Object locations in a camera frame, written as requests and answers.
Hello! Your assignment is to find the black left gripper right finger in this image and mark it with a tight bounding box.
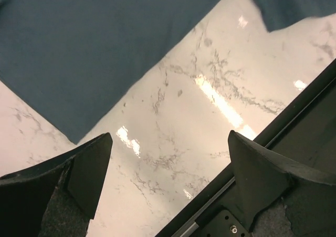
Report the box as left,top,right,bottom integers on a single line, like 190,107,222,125
228,131,335,236

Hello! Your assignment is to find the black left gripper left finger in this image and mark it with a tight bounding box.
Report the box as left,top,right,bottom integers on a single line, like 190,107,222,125
1,133,113,236

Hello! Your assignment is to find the teal blue polo shirt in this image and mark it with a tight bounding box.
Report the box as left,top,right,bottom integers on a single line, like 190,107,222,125
1,0,335,156

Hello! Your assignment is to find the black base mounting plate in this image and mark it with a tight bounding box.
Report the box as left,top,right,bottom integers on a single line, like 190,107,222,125
159,63,335,236

